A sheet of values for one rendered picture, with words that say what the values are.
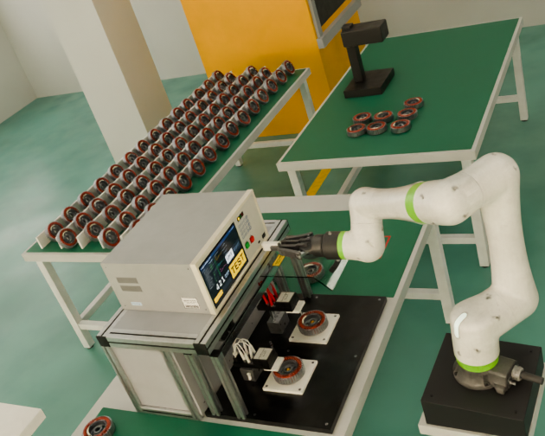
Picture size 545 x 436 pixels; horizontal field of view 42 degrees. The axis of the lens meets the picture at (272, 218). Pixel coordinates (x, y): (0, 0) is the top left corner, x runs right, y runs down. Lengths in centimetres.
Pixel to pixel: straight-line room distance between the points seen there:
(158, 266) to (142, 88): 410
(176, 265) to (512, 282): 100
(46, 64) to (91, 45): 390
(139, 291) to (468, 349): 107
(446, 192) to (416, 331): 193
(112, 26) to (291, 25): 147
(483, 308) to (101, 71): 468
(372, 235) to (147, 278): 74
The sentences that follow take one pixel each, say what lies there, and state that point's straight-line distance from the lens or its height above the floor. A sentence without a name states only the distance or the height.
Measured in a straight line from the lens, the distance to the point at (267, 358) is 243.
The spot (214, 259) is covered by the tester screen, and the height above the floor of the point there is 127.
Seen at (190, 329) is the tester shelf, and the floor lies 111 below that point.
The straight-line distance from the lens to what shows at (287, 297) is 257.
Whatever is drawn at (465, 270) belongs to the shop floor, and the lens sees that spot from 401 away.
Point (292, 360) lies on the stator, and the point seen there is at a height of 82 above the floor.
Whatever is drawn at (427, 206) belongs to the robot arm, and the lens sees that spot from 185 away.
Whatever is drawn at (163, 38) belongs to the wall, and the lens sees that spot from 872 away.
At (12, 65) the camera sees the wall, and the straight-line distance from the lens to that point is 1022.
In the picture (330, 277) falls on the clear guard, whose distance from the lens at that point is 241.
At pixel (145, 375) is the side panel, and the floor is 93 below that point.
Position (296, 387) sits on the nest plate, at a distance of 242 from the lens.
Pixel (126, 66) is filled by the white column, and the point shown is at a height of 96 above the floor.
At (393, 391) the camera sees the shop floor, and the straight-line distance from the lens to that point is 341.
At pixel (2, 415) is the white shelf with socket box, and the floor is 121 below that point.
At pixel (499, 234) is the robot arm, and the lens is 201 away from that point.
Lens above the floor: 241
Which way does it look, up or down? 29 degrees down
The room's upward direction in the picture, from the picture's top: 19 degrees counter-clockwise
